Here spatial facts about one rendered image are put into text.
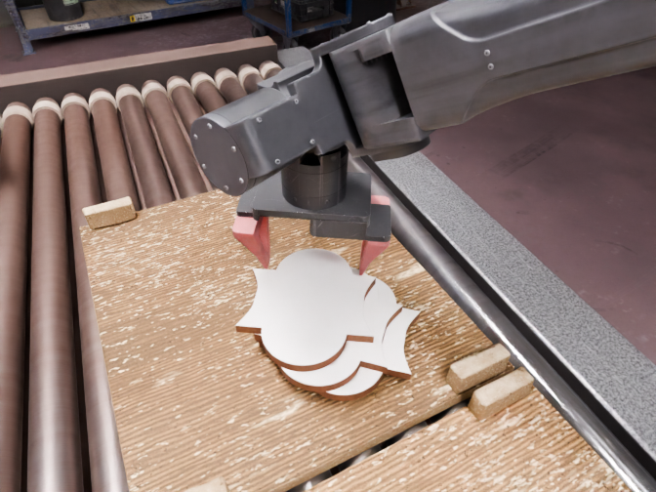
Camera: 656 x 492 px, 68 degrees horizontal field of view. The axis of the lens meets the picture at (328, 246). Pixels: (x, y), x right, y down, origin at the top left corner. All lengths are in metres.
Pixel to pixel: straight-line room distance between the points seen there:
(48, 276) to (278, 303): 0.31
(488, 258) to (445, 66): 0.39
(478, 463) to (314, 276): 0.22
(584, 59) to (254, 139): 0.18
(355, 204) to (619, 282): 1.78
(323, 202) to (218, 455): 0.23
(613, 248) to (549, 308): 1.70
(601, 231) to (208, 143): 2.13
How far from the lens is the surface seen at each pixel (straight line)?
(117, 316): 0.56
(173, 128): 0.90
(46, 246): 0.71
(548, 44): 0.25
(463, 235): 0.66
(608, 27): 0.25
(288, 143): 0.32
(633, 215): 2.52
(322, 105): 0.34
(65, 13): 4.45
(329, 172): 0.39
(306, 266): 0.50
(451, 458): 0.44
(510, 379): 0.46
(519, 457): 0.46
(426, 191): 0.72
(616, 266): 2.21
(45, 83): 1.11
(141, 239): 0.64
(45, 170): 0.86
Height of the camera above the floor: 1.33
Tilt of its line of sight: 42 degrees down
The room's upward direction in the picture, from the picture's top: straight up
